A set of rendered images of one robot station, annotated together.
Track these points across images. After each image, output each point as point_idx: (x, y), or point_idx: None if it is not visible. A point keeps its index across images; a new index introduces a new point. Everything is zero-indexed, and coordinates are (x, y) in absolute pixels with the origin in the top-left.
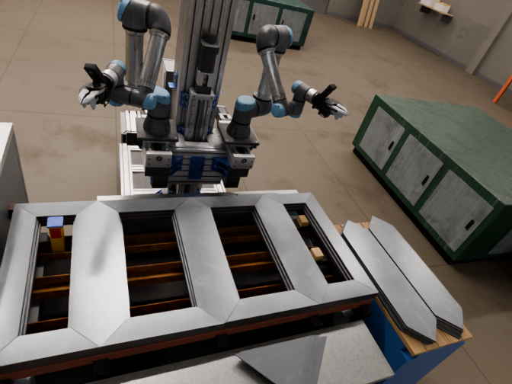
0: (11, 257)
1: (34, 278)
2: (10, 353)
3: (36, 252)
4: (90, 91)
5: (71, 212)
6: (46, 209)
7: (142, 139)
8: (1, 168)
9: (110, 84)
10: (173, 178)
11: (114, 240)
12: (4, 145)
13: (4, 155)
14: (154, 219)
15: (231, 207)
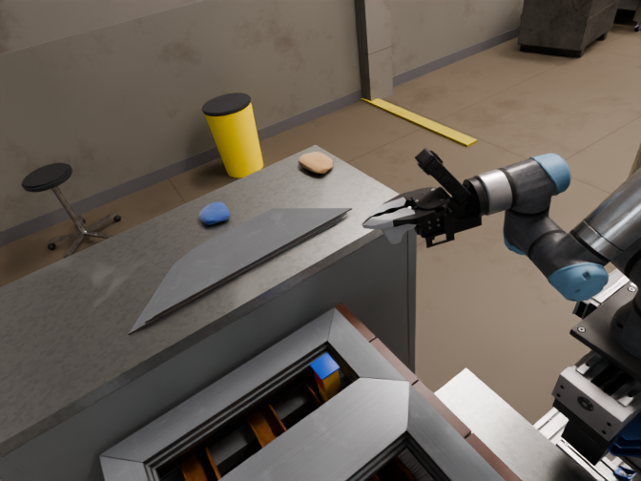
0: (251, 367)
1: (271, 408)
2: (118, 472)
3: (279, 384)
4: (412, 205)
5: (359, 369)
6: (346, 339)
7: (581, 339)
8: (335, 257)
9: (477, 204)
10: (636, 460)
11: (341, 469)
12: (370, 230)
13: (356, 243)
14: None
15: None
